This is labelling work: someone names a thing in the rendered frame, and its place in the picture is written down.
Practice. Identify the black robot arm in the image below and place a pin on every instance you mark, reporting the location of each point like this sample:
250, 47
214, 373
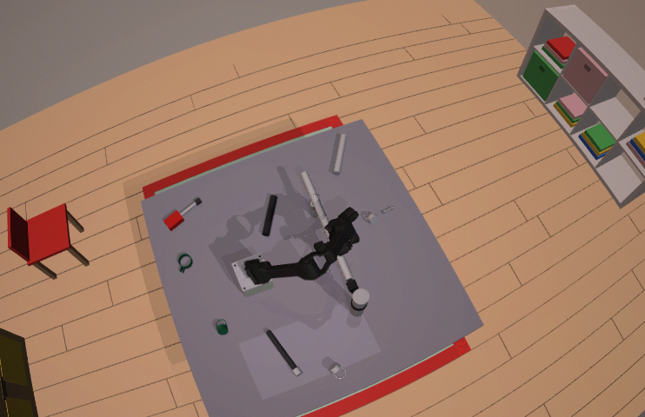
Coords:
306, 268

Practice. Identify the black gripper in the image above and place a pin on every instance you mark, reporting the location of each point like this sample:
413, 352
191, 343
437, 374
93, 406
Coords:
320, 246

